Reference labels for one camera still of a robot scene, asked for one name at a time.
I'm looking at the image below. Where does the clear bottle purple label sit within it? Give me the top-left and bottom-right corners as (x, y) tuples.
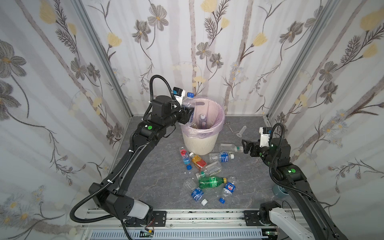
(199, 114), (207, 129)

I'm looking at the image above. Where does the clear bottle green label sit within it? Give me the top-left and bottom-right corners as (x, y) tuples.
(219, 143), (244, 153)

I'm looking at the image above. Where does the clear bottle red blue label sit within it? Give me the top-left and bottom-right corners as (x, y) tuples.
(179, 147), (192, 171)

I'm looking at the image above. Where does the clear bottle blue round logo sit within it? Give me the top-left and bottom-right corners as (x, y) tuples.
(219, 182), (236, 204)

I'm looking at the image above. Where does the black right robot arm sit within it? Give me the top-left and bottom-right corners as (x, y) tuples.
(242, 123), (347, 240)

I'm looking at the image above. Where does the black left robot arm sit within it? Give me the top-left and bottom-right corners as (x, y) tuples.
(70, 75), (194, 239)

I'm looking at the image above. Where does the pink plastic bin liner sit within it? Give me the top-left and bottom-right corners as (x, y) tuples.
(180, 98), (225, 139)

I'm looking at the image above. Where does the white ribbed waste bin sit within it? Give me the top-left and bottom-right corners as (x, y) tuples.
(183, 134), (219, 156)

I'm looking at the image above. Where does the clear square bottle centre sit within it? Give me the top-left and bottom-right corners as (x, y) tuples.
(196, 161), (223, 180)

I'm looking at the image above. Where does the orange drink bottle red label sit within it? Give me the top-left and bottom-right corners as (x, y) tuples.
(189, 152), (207, 171)

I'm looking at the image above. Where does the green bottle yellow cap centre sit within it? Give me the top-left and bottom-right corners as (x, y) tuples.
(199, 176), (227, 189)

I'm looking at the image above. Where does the clear bottle blue label front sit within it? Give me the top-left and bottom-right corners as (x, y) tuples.
(183, 179), (208, 206)

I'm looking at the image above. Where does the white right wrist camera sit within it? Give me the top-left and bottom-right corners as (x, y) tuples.
(259, 127), (272, 148)

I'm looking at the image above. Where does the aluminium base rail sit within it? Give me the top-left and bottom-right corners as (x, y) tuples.
(80, 208), (331, 240)

